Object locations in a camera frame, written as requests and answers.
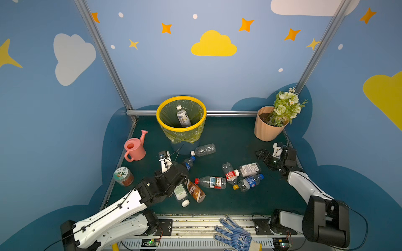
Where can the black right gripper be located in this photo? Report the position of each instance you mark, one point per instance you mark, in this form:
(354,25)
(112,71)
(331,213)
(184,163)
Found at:
(273,160)

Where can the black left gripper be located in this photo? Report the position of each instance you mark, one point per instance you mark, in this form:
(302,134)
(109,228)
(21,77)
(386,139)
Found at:
(175,172)

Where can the green label bottle white cap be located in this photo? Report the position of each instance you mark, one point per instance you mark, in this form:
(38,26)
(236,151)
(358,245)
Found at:
(181,195)

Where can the brown coffee drink bottle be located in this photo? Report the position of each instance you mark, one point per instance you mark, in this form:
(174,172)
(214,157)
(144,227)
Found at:
(195,191)

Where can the white label square bottle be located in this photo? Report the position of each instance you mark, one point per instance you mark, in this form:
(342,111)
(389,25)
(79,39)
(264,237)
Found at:
(249,170)

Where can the black white label bottle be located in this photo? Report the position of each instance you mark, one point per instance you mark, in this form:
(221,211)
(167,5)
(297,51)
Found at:
(183,117)

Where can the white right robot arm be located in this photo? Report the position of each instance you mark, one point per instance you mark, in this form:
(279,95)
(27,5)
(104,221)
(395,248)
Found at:
(325,220)

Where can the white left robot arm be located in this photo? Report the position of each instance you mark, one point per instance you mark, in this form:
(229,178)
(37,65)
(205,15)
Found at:
(129,216)

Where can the yellow rim waste bin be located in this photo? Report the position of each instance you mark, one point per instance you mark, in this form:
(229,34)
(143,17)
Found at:
(183,140)

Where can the blue label pepsi bottle left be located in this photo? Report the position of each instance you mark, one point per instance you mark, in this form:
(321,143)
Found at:
(189,162)

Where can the pink ribbed flower pot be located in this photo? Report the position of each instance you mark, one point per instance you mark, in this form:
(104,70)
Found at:
(264,131)

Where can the round green lid jar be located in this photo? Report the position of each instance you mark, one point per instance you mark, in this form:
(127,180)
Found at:
(123,176)

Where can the pink watering can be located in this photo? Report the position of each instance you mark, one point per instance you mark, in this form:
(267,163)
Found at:
(135,148)

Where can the clear crushed white cap bottle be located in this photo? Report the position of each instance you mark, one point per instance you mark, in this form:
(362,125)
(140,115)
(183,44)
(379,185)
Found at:
(204,150)

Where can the blue cap pepsi bottle right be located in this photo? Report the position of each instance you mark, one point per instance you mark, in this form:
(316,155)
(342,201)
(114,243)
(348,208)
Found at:
(250,182)

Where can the red cap water bottle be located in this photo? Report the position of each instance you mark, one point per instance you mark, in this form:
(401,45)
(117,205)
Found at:
(211,182)

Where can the white green artificial flowers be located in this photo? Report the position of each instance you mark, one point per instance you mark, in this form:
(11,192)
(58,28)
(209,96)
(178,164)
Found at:
(286,108)

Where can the yellow cap red label bottle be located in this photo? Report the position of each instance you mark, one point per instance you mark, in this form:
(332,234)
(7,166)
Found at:
(231,175)

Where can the blue dotted work glove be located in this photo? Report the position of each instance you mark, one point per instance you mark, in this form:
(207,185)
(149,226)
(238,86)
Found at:
(234,236)

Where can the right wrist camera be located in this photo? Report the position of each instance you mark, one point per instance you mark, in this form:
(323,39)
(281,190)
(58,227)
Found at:
(277,151)

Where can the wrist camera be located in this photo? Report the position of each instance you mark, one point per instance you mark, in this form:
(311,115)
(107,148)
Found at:
(277,151)
(164,158)

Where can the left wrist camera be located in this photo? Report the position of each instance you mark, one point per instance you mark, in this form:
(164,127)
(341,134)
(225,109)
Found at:
(164,158)

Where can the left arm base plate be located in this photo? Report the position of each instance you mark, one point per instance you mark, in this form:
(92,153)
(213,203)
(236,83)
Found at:
(164,228)

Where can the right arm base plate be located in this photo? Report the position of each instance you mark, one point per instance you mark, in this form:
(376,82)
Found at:
(267,226)

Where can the aluminium back frame rail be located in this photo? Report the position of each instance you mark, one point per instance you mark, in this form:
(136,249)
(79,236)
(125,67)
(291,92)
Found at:
(210,113)

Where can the right aluminium frame post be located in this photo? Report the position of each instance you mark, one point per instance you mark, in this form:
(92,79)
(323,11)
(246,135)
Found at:
(329,33)

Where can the aluminium frame post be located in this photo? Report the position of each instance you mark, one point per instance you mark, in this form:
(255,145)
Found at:
(84,10)
(329,33)

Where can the left aluminium frame post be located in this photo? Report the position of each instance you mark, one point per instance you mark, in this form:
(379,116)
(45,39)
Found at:
(84,10)

